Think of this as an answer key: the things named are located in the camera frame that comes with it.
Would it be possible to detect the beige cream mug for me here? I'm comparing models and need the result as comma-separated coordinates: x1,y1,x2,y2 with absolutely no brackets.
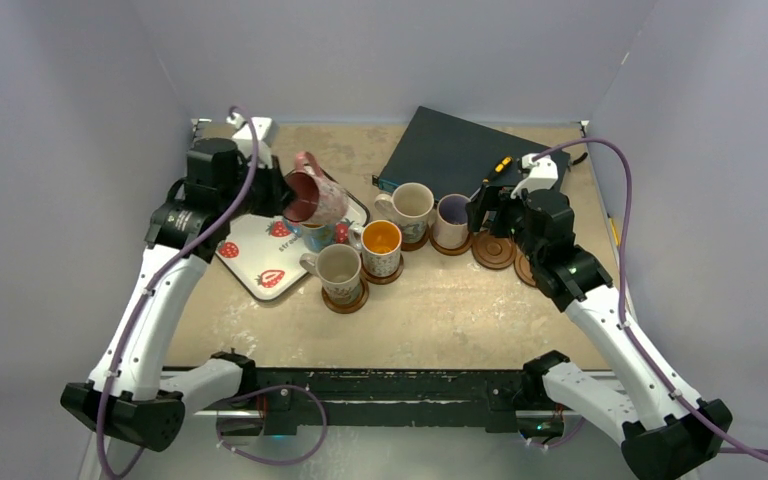
299,244,362,306

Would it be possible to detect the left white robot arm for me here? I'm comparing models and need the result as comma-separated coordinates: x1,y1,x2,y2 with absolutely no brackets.
60,138,295,452

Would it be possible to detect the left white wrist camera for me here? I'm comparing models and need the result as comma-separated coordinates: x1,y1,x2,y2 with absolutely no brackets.
226,112,279,168

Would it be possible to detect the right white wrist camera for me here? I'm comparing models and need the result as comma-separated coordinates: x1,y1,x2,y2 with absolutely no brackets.
510,154,559,199

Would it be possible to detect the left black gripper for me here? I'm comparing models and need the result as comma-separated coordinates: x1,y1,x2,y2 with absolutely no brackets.
220,152,297,220

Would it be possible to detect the pink inside dark mug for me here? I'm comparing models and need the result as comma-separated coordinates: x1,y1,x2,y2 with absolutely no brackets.
283,151,349,225

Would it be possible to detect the wooden coaster one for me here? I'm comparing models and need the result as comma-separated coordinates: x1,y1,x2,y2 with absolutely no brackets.
401,227,431,252

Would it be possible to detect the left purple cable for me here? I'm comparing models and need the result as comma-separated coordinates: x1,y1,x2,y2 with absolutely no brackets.
95,105,328,480

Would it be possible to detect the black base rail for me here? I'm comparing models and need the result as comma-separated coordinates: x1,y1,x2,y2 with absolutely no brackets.
204,367,578,436

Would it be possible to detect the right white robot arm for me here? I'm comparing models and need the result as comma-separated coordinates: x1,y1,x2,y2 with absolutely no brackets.
466,184,733,479

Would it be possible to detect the white floral mug orange inside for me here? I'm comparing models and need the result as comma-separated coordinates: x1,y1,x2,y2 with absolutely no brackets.
348,220,402,278

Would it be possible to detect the wooden coaster three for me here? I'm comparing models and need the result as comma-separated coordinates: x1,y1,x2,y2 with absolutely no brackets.
471,231,517,270

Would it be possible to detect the wooden coaster five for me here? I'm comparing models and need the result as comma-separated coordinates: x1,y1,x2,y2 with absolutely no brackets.
361,255,404,285

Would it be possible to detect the dark blue network switch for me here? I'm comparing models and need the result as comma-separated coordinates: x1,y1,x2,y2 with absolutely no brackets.
372,106,548,200

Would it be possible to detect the wooden coaster six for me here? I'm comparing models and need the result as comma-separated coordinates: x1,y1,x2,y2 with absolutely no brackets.
321,279,370,314

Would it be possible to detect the blue mug orange inside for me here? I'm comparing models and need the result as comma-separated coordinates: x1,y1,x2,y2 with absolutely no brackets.
283,219,337,253

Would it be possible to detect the wooden coaster two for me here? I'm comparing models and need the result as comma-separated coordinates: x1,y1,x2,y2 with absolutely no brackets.
429,232,474,256

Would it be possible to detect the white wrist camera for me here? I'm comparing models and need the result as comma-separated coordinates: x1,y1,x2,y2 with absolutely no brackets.
226,112,279,168
510,154,559,199

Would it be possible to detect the cream white mug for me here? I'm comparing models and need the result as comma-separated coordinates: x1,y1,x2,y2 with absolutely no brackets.
374,182,435,244

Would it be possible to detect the black cable behind switch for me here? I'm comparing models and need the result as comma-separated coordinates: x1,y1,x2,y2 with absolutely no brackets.
556,145,589,171

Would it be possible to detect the wooden coaster four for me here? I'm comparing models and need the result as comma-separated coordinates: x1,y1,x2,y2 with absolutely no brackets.
513,252,537,288

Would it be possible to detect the purple inside pink mug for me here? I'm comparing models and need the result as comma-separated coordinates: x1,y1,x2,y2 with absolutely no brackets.
432,194,470,248

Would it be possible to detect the yellow black screwdriver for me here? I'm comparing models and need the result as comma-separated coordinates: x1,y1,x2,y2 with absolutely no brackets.
482,156,513,185

